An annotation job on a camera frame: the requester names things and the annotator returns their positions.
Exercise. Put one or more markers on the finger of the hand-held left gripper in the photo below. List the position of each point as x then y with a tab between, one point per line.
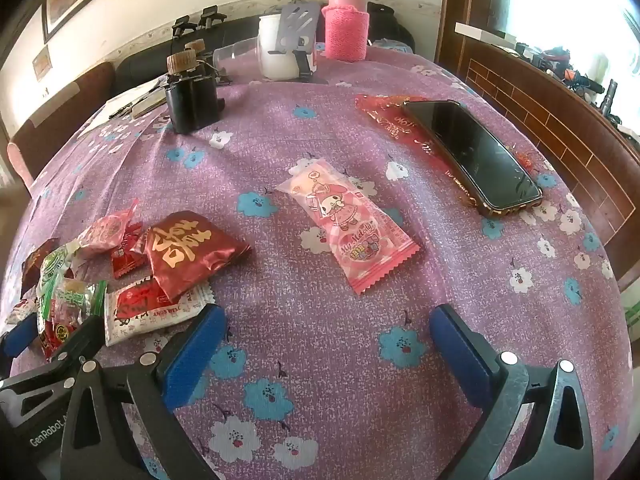
82	335
17	337

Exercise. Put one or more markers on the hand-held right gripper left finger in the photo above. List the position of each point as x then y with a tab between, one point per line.
192	360

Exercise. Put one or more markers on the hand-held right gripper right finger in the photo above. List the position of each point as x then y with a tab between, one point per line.
460	355

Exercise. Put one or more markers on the white red candy packet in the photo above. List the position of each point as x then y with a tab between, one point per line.
20	310

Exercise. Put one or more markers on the green clear candy packet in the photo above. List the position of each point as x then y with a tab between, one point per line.
75	297

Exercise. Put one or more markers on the red white snack packet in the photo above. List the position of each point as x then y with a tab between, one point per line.
145	310

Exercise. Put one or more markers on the white green print snack packet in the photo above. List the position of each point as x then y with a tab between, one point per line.
52	267

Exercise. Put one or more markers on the small red orange candy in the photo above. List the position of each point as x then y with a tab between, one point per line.
37	260

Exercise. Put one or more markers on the small red candy packet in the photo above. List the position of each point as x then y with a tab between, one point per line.
125	260

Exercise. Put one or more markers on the dark red packet gold print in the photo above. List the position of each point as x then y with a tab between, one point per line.
190	255

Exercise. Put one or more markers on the pink round candy packet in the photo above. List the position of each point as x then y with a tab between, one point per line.
105	230

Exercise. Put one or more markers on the pink cartoon snack packet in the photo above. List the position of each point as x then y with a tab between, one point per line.
345	220

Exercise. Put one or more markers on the red foil packet gold print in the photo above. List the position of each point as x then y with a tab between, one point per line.
385	115

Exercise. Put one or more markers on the purple floral tablecloth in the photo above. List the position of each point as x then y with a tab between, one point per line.
320	310

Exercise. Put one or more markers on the black smartphone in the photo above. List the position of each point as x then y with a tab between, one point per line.
470	150

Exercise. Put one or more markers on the brown armchair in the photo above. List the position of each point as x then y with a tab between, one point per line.
55	110

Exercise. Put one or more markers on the white paper sheet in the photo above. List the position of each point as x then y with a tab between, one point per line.
122	102

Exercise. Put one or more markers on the wooden cabinet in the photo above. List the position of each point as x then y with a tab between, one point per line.
550	135

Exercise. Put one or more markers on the tan notebook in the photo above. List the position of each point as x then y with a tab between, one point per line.
150	102

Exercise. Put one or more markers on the black device with cork lids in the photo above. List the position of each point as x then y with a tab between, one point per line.
192	105

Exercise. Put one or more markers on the black sofa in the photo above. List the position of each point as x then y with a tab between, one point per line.
145	65

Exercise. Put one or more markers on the pile of black gadgets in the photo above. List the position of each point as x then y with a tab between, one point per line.
575	75

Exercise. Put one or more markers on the clear plastic cup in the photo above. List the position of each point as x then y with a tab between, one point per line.
235	52

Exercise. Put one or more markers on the white mug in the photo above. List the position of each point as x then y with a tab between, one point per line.
275	60

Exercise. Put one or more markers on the white flat box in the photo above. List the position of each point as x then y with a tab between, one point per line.
485	34

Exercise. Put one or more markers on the black clamp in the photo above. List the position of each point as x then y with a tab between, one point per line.
210	15
184	26

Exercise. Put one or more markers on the black bag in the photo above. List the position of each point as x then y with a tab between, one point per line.
390	25

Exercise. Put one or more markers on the pink knit sleeve thermos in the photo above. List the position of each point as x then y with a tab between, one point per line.
347	30

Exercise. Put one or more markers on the grey phone stand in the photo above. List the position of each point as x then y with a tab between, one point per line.
297	25

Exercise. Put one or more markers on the bright window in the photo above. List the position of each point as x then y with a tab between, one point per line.
575	0

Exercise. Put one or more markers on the small wall note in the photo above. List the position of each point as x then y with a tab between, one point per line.
42	62

